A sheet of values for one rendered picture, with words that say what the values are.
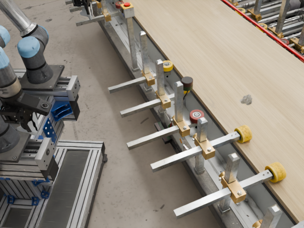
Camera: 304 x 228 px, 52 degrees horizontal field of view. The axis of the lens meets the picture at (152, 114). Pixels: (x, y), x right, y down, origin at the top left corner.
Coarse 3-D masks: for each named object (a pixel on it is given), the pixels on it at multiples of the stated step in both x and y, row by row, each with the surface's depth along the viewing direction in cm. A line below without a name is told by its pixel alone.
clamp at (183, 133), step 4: (184, 120) 173; (176, 124) 173; (180, 124) 171; (184, 124) 171; (180, 128) 169; (188, 128) 169; (180, 132) 170; (184, 132) 169; (188, 132) 170; (184, 136) 171
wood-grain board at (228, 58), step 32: (128, 0) 275; (160, 0) 271; (192, 0) 267; (160, 32) 235; (192, 32) 232; (224, 32) 229; (256, 32) 226; (192, 64) 204; (224, 64) 202; (256, 64) 199; (288, 64) 197; (224, 96) 180; (256, 96) 179; (288, 96) 177; (224, 128) 163; (256, 128) 162; (288, 128) 160; (256, 160) 148; (288, 160) 147; (288, 192) 135
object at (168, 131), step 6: (174, 126) 172; (192, 126) 174; (162, 132) 170; (168, 132) 169; (174, 132) 171; (144, 138) 167; (150, 138) 167; (156, 138) 169; (132, 144) 165; (138, 144) 166; (144, 144) 168
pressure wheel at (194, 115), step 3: (192, 111) 173; (195, 111) 173; (198, 111) 172; (201, 111) 172; (192, 114) 171; (195, 114) 171; (198, 114) 171; (201, 114) 171; (192, 117) 170; (195, 117) 169; (198, 117) 169; (201, 117) 169; (192, 120) 170; (195, 120) 169; (195, 126) 177
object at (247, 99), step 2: (248, 94) 178; (244, 96) 178; (246, 96) 178; (248, 96) 178; (250, 96) 179; (244, 98) 176; (246, 98) 178; (248, 98) 176; (250, 98) 176; (240, 100) 177; (242, 100) 175; (244, 100) 175; (246, 100) 176; (248, 100) 176; (250, 100) 175; (242, 102) 175; (244, 102) 175; (246, 102) 175; (248, 102) 174; (250, 102) 174; (246, 104) 174; (248, 104) 174
